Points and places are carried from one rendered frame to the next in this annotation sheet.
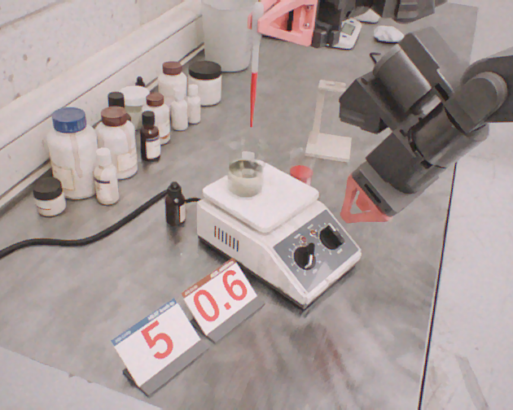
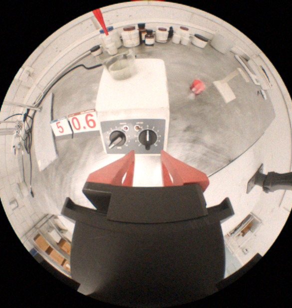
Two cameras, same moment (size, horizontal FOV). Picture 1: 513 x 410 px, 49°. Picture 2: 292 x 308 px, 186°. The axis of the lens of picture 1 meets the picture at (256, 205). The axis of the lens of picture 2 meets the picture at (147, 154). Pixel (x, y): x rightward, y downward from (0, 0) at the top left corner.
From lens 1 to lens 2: 0.65 m
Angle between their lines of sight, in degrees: 57
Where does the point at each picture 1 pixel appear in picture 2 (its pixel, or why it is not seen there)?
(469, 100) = not seen: outside the picture
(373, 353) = not seen: hidden behind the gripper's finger
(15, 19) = (114, 9)
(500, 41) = (272, 124)
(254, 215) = (102, 95)
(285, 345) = (91, 160)
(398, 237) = (199, 157)
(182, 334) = (66, 129)
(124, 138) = (127, 34)
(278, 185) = (147, 81)
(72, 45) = (146, 14)
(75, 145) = (101, 37)
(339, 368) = not seen: hidden behind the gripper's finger
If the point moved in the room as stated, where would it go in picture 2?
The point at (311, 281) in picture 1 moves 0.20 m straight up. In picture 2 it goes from (113, 150) to (9, 181)
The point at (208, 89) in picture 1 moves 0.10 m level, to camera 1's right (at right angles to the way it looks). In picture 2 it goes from (197, 41) to (215, 54)
